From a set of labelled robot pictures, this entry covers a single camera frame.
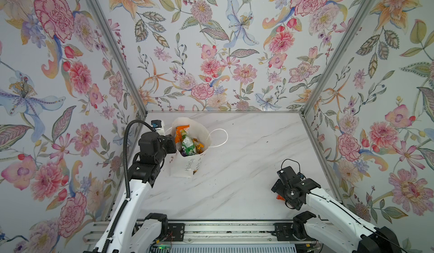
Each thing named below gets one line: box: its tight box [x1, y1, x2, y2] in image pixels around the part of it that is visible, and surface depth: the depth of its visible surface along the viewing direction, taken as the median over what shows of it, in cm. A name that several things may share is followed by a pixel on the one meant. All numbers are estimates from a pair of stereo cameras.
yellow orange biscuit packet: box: [192, 137, 205, 154], surface depth 89 cm
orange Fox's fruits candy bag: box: [175, 124, 190, 145], surface depth 86 cm
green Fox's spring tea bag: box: [180, 129, 196, 156], surface depth 80 cm
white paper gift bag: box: [168, 116, 212, 178], surface depth 84 cm
